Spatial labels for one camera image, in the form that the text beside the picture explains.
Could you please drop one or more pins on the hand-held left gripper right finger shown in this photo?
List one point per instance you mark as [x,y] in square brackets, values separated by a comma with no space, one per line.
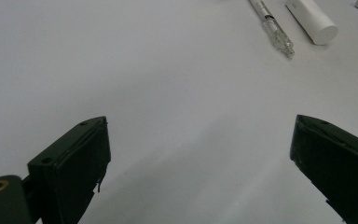
[338,161]

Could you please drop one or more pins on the white gel pen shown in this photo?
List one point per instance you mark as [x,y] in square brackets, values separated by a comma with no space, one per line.
[272,27]

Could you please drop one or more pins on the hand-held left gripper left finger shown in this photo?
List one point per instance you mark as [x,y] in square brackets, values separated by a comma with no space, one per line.
[71,168]

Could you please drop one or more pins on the white printed tube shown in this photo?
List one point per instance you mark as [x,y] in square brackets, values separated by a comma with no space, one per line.
[313,21]

